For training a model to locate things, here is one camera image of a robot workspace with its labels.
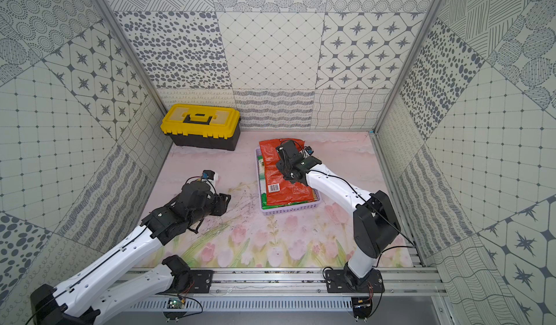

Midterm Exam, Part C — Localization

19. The red chips bag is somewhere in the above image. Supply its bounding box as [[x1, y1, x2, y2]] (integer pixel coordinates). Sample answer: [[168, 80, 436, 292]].
[[259, 139, 316, 208]]

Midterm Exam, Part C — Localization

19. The green Chuba cassava chips bag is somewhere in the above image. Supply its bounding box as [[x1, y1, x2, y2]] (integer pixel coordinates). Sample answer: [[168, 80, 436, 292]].
[[256, 155, 318, 214]]

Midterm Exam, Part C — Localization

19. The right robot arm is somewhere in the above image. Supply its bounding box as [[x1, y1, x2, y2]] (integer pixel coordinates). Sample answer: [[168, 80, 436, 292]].
[[276, 140, 401, 288]]

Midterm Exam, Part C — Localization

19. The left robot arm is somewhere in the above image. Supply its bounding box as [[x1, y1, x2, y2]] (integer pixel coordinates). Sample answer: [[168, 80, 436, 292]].
[[27, 170, 231, 324]]

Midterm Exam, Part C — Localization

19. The lilac plastic basket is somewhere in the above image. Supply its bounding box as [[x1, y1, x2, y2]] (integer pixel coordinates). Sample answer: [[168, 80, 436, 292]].
[[255, 148, 322, 216]]

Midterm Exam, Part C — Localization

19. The yellow black toolbox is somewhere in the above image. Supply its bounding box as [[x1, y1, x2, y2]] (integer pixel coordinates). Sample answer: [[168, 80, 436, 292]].
[[161, 103, 240, 151]]

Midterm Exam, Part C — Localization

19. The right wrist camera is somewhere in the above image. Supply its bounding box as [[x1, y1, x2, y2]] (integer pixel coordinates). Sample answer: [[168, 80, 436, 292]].
[[304, 146, 314, 156]]

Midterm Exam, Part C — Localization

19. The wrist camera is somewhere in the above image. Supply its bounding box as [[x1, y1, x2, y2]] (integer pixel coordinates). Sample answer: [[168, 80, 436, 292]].
[[304, 146, 314, 156], [201, 170, 218, 186]]

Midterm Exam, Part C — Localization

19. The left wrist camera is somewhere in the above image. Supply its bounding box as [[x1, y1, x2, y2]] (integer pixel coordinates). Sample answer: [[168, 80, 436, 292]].
[[201, 170, 218, 186]]

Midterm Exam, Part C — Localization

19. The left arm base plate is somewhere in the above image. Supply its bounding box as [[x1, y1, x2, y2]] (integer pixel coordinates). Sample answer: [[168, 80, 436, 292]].
[[165, 269, 214, 295]]

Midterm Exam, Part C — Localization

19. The aluminium mounting rail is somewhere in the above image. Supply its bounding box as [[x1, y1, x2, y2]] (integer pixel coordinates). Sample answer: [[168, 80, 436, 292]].
[[112, 267, 448, 297]]

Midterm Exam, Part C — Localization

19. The white slotted cable duct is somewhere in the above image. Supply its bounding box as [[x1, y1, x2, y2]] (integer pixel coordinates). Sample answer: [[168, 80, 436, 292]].
[[128, 295, 352, 312]]

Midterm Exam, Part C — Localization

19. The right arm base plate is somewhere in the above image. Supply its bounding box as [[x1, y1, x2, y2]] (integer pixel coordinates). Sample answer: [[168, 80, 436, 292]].
[[322, 266, 385, 293]]

